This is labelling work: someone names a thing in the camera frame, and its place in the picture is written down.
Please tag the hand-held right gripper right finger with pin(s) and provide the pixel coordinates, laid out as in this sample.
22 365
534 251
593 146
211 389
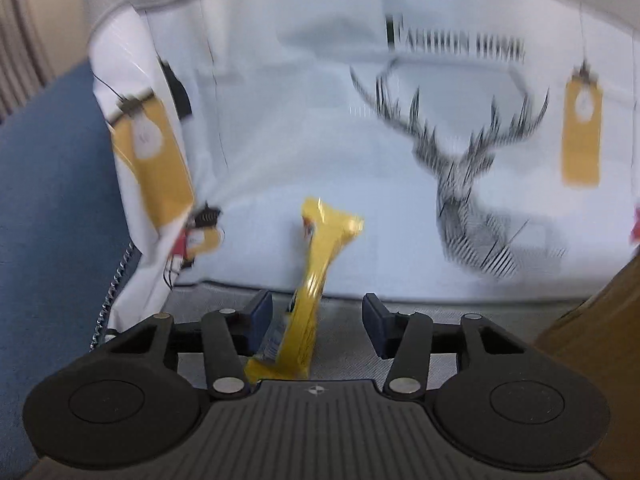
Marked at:
377 322

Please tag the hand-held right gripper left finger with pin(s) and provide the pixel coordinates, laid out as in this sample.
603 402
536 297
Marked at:
260 315

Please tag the yellow snack bar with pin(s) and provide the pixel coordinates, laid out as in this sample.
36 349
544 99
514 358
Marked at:
312 280

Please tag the brown cardboard box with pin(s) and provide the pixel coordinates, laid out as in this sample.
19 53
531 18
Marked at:
590 335

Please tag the grey white printed sofa cover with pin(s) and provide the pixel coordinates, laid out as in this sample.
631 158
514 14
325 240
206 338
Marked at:
300 110

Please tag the blue sofa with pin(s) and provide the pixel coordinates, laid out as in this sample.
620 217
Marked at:
50 210

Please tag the beige curtain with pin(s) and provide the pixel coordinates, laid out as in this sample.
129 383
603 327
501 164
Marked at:
30 35

